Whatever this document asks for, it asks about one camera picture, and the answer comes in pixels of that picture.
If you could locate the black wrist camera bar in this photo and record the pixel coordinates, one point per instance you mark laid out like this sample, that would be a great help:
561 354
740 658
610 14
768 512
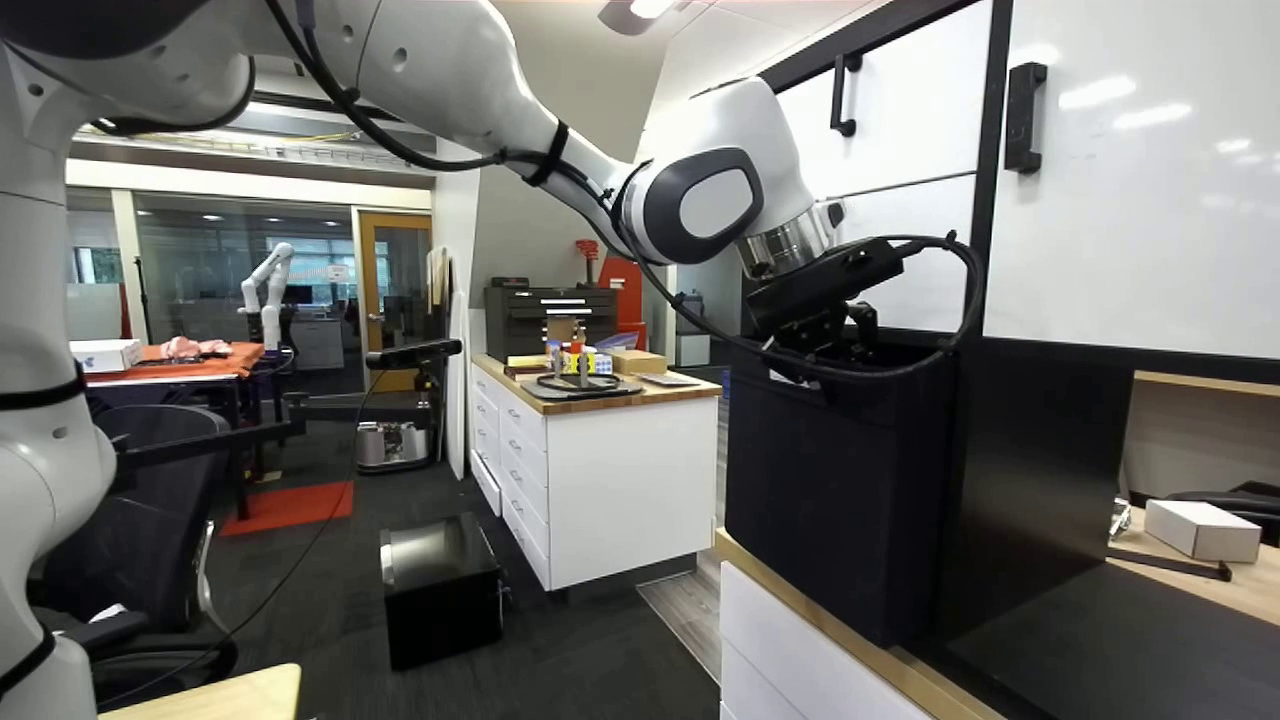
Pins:
827 281

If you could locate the black fabric drawer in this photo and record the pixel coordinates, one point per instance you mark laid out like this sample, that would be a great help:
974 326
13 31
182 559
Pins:
842 504

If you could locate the white cardboard box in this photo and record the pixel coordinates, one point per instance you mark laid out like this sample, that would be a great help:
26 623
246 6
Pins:
1200 529

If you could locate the red wall cabinet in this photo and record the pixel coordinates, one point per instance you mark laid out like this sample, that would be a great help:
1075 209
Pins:
616 306

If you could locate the long black horizontal pole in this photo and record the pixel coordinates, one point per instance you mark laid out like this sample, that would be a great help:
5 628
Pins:
363 411

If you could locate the small white robot arm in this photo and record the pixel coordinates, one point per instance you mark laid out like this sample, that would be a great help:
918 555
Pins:
269 287

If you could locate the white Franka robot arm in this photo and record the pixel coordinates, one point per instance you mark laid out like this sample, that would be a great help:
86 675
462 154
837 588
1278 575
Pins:
426 66

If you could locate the red floor mat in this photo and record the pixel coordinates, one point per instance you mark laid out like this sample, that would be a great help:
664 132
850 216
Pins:
287 510

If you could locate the wooden door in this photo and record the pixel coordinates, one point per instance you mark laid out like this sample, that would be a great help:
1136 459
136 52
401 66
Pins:
397 292

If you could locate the tall white cabinet drawer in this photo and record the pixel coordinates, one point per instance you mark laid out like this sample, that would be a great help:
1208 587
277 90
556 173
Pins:
923 92

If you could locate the ceiling light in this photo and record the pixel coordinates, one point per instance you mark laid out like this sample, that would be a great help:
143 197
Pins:
644 10

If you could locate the black desk device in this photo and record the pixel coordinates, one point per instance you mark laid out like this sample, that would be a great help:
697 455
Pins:
1253 504

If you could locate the black printer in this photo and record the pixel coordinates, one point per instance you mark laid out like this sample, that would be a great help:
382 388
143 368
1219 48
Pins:
535 312

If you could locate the black office chair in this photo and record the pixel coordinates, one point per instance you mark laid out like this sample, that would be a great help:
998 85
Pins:
144 532

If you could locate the white cabinet door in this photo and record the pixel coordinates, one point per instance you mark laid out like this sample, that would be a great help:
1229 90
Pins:
1146 186

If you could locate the short black padded bar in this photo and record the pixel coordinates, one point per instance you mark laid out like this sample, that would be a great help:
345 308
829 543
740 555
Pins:
418 349

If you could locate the short white cabinet drawer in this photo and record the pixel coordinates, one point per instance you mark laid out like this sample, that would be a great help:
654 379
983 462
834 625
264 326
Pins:
923 201

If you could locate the white floor bin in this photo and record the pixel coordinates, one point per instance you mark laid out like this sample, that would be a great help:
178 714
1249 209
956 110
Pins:
390 446

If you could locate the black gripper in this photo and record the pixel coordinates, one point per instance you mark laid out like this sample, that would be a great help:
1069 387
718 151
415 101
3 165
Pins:
823 343

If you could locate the black round tray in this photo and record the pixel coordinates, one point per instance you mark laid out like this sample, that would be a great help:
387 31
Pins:
586 387

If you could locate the white island cabinet wood top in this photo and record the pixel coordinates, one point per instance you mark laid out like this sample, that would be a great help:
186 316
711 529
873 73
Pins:
612 483

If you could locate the table with orange cloth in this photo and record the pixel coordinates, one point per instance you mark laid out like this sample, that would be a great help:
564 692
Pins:
202 360

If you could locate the white counter cabinet wood top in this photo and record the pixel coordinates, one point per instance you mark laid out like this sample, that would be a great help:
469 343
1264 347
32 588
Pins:
787 665

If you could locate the black desk mat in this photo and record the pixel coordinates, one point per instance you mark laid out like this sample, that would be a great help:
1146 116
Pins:
1132 654

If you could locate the black pen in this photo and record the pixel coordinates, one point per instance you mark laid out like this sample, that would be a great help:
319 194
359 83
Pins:
1172 562

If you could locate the black frame storage cabinet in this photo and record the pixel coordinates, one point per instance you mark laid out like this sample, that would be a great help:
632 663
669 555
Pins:
1040 464

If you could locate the white printed box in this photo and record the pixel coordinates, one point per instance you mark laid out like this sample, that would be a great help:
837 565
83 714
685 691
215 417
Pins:
106 354

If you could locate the black floor box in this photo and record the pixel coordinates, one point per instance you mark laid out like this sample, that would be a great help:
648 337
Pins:
444 602

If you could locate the flat grey tablet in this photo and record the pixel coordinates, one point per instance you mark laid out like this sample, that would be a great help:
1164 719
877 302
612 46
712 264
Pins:
669 383

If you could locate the small wooden box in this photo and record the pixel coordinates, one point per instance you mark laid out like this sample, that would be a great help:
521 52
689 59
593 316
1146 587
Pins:
643 360

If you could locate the colourful toy block stack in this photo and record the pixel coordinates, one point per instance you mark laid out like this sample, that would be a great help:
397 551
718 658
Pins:
580 359

